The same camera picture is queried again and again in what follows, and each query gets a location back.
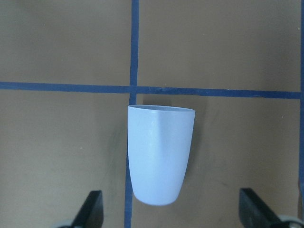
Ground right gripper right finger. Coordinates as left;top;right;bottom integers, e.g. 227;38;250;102
239;188;286;228

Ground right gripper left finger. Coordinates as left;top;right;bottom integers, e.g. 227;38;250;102
70;190;104;228

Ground light blue plastic cup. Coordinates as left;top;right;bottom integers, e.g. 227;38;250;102
127;105;195;206

